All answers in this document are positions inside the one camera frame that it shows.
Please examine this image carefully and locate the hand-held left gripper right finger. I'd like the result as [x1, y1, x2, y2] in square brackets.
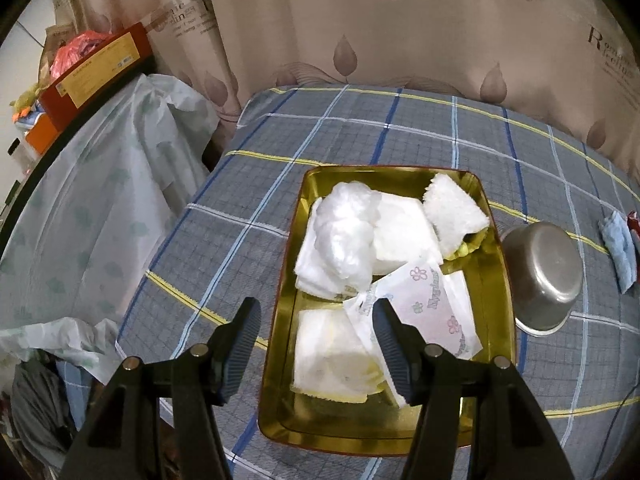
[371, 298, 576, 480]

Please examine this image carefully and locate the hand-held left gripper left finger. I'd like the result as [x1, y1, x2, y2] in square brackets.
[59, 297, 262, 480]

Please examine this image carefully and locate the floral tissue packet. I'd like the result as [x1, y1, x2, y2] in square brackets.
[342, 260, 484, 361]

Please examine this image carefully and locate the gold tin box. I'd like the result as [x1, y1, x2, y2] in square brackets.
[257, 164, 517, 457]

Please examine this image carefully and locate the white fluffy cloth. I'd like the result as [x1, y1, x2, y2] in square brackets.
[300, 180, 384, 292]

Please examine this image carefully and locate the white fluffy mitt yellow lining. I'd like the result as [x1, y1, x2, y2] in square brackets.
[423, 172, 491, 261]

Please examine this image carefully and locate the white and yellow tissue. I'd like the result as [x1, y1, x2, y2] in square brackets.
[291, 308, 402, 404]

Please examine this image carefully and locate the grey plaid bedsheet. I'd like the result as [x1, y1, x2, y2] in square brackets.
[116, 85, 640, 480]

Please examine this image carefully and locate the stainless steel bowl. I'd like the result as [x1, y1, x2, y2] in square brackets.
[500, 221, 585, 337]

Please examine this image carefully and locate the grey crumpled cloth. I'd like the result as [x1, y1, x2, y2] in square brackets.
[10, 354, 77, 457]

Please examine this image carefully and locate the white green-printed cover cloth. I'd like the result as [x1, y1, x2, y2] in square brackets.
[0, 73, 221, 377]

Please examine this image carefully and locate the light blue towel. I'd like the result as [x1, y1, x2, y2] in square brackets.
[598, 211, 637, 295]

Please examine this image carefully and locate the orange and red cardboard box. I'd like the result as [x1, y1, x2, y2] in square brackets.
[38, 22, 155, 134]

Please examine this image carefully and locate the beige leaf print curtain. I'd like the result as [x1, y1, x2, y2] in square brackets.
[50, 0, 640, 183]

